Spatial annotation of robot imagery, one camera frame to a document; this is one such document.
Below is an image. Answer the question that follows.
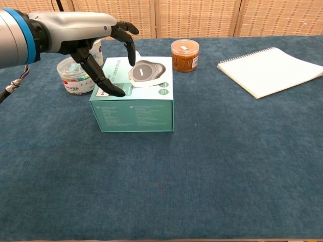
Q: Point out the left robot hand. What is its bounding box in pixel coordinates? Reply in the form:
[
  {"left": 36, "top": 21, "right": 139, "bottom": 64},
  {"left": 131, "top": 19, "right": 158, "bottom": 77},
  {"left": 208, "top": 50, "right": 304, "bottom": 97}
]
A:
[{"left": 27, "top": 11, "right": 140, "bottom": 98}]

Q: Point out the teal speaker product box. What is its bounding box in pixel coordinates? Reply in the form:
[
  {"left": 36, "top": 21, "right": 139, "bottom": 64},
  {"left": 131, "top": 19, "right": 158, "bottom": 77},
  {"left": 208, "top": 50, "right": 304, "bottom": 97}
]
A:
[{"left": 89, "top": 56, "right": 175, "bottom": 134}]

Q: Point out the white paper cup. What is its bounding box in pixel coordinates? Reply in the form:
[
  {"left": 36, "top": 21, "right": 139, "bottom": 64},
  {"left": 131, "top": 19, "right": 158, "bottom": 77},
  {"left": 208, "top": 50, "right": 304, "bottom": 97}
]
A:
[{"left": 88, "top": 39, "right": 104, "bottom": 68}]

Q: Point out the clear jar of binder clips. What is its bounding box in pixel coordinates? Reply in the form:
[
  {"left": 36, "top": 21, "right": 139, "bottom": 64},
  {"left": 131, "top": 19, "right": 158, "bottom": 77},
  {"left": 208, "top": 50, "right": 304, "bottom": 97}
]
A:
[{"left": 57, "top": 56, "right": 96, "bottom": 96}]

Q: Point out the clear jar of rubber bands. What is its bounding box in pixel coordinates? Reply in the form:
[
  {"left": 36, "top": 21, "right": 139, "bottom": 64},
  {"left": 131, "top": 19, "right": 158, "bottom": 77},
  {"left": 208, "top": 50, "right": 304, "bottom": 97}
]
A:
[{"left": 171, "top": 40, "right": 200, "bottom": 73}]

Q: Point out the bamboo folding screen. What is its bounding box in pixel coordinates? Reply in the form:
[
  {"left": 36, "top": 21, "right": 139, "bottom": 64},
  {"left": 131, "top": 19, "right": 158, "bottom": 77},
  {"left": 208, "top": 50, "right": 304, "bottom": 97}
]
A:
[{"left": 0, "top": 0, "right": 323, "bottom": 40}]

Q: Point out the blue table mat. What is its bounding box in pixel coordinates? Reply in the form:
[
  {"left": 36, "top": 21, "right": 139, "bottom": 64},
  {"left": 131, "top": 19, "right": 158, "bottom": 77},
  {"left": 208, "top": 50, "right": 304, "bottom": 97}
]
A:
[{"left": 0, "top": 35, "right": 323, "bottom": 242}]

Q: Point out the white spiral notebook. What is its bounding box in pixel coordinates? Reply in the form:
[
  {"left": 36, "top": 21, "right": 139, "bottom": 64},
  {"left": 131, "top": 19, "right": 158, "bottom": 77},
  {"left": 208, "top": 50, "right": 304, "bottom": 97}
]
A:
[{"left": 217, "top": 46, "right": 323, "bottom": 99}]

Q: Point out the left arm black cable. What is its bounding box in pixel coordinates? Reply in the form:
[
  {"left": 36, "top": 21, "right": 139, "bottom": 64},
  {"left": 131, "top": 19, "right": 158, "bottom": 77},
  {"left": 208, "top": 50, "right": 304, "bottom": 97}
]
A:
[{"left": 0, "top": 64, "right": 31, "bottom": 104}]

